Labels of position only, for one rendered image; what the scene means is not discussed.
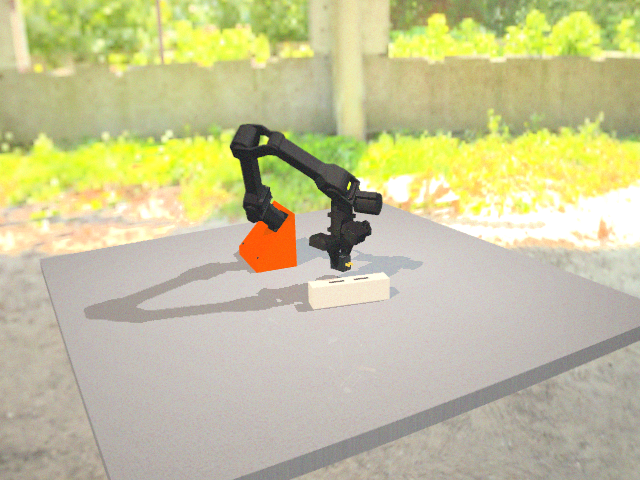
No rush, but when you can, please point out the black two-prong plug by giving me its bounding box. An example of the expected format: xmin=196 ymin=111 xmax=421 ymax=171
xmin=330 ymin=252 xmax=353 ymax=272

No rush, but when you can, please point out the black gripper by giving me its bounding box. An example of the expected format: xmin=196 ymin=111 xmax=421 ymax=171
xmin=309 ymin=210 xmax=356 ymax=267

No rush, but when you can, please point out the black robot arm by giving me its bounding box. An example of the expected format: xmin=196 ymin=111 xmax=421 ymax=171
xmin=229 ymin=124 xmax=383 ymax=245

